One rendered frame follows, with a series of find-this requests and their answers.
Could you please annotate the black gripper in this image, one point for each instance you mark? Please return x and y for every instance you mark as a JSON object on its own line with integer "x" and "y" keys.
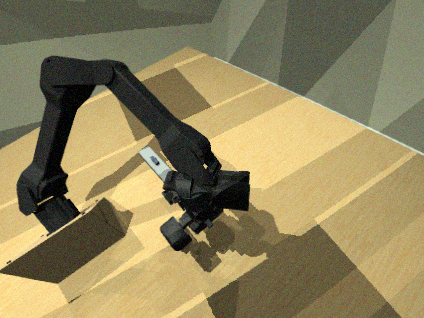
{"x": 194, "y": 219}

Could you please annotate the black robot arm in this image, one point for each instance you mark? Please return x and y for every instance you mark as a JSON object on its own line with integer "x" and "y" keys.
{"x": 67, "y": 83}

